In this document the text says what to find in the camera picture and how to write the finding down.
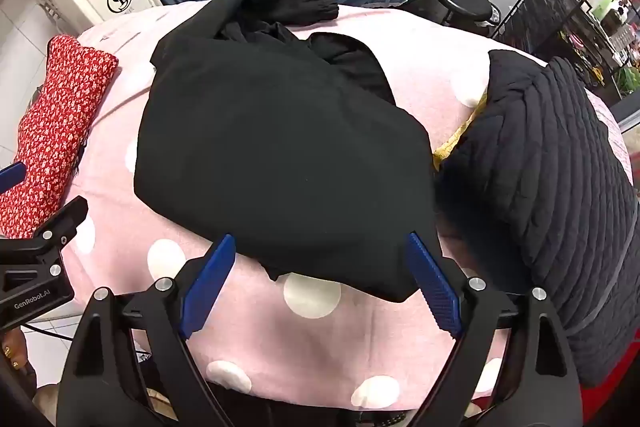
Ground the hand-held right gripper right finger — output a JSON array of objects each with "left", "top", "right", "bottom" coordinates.
[{"left": 406, "top": 232, "right": 583, "bottom": 427}]

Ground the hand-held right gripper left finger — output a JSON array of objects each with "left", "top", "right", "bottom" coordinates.
[{"left": 56, "top": 234, "right": 237, "bottom": 427}]

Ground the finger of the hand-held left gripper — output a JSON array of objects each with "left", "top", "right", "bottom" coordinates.
[
  {"left": 31, "top": 196, "right": 90, "bottom": 259},
  {"left": 0, "top": 161, "right": 27, "bottom": 194}
]

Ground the large black garment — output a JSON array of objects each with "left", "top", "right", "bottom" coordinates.
[{"left": 132, "top": 0, "right": 443, "bottom": 303}]

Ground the person's left hand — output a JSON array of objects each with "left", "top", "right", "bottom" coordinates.
[{"left": 0, "top": 327, "right": 38, "bottom": 403}]

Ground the red floral garment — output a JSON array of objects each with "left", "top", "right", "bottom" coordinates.
[{"left": 0, "top": 34, "right": 120, "bottom": 240}]

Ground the pink polka dot blanket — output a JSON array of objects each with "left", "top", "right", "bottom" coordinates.
[{"left": 50, "top": 0, "right": 636, "bottom": 410}]

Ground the yellow cloth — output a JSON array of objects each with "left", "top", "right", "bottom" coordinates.
[{"left": 432, "top": 94, "right": 491, "bottom": 170}]

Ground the black quilted jacket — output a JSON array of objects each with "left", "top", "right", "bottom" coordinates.
[{"left": 432, "top": 49, "right": 640, "bottom": 388}]

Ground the red cloth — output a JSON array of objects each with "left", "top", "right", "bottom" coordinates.
[{"left": 580, "top": 357, "right": 640, "bottom": 427}]

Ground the black metal rack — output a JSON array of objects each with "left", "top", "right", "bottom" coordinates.
[{"left": 492, "top": 0, "right": 640, "bottom": 100}]

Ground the black cable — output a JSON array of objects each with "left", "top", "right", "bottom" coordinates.
[{"left": 20, "top": 323, "right": 76, "bottom": 344}]

